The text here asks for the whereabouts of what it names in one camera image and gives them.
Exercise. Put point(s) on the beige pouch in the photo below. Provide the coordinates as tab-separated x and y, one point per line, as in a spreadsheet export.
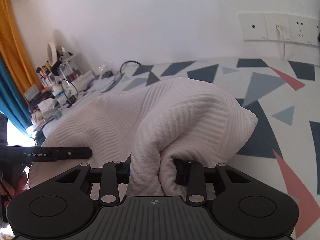
45	111

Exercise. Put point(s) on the white wall socket panel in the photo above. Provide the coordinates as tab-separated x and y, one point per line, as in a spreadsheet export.
272	27

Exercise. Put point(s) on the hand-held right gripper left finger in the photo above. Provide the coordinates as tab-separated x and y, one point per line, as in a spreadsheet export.
122	172

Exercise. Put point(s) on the round vanity mirror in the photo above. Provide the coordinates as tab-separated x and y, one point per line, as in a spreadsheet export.
52	53

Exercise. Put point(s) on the yellow curtain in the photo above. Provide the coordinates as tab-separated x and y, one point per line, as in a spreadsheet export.
12	37

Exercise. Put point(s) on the geometric patterned mat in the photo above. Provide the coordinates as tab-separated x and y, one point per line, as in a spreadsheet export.
275	92

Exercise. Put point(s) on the clear acrylic cosmetic organizer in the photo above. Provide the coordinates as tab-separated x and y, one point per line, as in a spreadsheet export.
76	72

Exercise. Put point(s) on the black charger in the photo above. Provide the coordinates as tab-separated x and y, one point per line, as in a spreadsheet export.
72	98

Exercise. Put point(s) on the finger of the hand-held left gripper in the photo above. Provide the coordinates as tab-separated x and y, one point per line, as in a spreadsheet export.
75	153

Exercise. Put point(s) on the white textured garment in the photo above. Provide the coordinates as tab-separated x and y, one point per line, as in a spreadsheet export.
187	120

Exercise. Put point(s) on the blue curtain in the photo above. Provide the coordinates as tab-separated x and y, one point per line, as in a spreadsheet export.
12	100

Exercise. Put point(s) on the person's left hand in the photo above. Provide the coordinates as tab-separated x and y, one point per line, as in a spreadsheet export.
22	182

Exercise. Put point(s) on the bunch of makeup brushes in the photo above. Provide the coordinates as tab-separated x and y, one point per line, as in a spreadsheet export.
45	70

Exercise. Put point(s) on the white bottle green label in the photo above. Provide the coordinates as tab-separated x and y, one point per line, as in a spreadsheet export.
60	97

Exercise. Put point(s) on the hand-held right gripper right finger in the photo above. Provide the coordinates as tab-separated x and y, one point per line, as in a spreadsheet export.
181	172

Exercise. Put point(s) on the clear plastic wrapper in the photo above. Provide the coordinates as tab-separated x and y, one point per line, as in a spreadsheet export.
106	70

